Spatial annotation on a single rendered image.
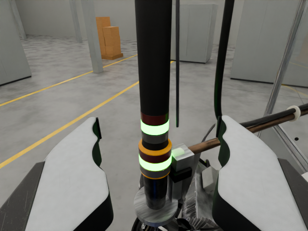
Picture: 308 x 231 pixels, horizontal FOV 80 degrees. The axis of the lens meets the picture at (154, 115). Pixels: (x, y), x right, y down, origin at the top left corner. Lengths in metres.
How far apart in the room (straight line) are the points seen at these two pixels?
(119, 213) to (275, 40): 5.08
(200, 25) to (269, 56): 2.76
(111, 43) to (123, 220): 7.21
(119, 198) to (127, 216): 0.22
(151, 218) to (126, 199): 1.86
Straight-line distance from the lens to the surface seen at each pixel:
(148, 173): 0.25
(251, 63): 5.76
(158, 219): 0.31
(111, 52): 8.38
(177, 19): 0.18
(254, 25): 5.63
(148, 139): 0.22
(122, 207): 2.12
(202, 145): 0.29
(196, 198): 0.74
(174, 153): 0.27
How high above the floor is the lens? 1.72
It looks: 29 degrees down
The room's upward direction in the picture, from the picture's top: 1 degrees counter-clockwise
